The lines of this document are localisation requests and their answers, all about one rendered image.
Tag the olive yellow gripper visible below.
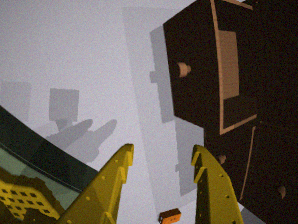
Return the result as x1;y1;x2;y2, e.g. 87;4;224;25
54;143;244;224

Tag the orange 9v battery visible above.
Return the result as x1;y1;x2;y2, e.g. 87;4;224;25
158;208;181;224

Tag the dark brown chest of drawers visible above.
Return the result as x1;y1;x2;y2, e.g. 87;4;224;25
236;0;298;224

